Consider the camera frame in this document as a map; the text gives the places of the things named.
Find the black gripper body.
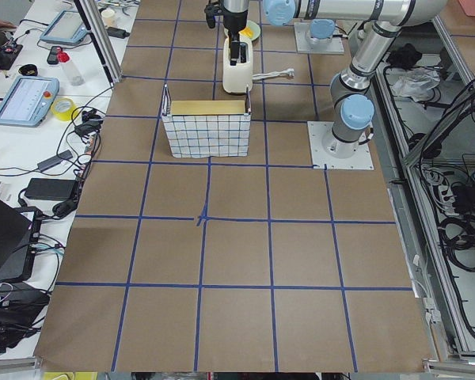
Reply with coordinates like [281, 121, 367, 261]
[223, 17, 246, 45]

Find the white two-slot toaster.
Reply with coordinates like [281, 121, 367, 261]
[222, 35, 253, 94]

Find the light green plate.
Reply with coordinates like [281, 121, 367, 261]
[246, 20, 260, 41]

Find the white paper cup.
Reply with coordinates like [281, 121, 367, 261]
[101, 9, 117, 28]

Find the clear bottle red cap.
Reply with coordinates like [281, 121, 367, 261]
[57, 50, 85, 86]

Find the blue teach pendant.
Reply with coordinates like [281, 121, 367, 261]
[0, 76, 59, 127]
[40, 10, 87, 46]

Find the yellow tape roll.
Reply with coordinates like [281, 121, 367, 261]
[50, 97, 76, 121]

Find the black power adapter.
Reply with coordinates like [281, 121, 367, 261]
[25, 178, 77, 201]

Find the black laptop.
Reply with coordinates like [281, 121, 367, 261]
[0, 200, 41, 283]

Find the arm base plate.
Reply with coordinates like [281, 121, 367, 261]
[294, 19, 344, 55]
[307, 121, 374, 170]

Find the wire and wood storage basket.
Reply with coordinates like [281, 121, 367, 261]
[160, 84, 253, 159]

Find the aluminium frame post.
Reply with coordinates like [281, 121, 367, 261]
[74, 0, 122, 85]

